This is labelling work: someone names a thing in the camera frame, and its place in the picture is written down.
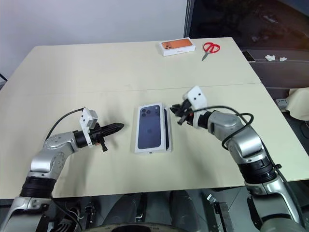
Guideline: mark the beige rounded cover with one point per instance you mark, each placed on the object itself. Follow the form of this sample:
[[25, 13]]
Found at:
[[300, 101]]

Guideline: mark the dark rounded shape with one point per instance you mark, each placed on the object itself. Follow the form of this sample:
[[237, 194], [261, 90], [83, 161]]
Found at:
[[128, 209], [184, 207]]

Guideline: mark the metal bracket strip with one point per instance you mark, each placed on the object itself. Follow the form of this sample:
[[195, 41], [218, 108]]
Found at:
[[218, 207]]

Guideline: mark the blue phone box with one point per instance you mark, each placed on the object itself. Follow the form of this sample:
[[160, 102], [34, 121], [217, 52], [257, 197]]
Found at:
[[171, 130]]

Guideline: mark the white box with orange phone print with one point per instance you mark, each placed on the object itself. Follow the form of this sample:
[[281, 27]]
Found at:
[[177, 47]]

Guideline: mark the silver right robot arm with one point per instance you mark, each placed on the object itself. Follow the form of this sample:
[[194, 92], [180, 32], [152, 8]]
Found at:
[[248, 147]]

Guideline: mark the smartphone with light frame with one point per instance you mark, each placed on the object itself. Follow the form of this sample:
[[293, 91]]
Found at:
[[248, 56]]

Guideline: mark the small white block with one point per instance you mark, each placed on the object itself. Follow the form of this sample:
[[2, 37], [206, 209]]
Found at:
[[282, 102]]

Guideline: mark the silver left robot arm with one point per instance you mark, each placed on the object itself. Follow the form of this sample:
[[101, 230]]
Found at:
[[48, 154]]

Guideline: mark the dark window partition frame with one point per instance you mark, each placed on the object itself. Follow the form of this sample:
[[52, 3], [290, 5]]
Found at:
[[189, 18]]

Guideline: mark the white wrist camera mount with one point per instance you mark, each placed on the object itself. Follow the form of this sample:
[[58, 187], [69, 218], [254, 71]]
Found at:
[[198, 96], [87, 118]]

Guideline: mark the crumpled white paper scrap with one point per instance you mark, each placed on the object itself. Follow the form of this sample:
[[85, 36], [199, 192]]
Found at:
[[270, 57], [283, 58]]

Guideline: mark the white phone box lid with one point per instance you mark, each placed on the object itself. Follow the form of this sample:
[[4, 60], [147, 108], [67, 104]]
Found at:
[[148, 128]]

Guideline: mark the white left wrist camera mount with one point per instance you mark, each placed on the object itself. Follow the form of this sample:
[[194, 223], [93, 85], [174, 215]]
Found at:
[[87, 118]]

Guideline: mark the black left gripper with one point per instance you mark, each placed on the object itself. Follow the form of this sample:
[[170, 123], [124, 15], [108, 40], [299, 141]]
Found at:
[[96, 134]]

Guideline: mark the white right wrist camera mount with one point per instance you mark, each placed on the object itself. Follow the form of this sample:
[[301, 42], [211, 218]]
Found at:
[[198, 96]]

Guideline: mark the dark side table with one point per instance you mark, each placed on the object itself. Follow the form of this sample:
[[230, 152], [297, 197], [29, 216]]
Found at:
[[285, 72]]

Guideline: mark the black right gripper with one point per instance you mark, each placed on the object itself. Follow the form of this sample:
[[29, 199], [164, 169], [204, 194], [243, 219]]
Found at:
[[187, 110]]

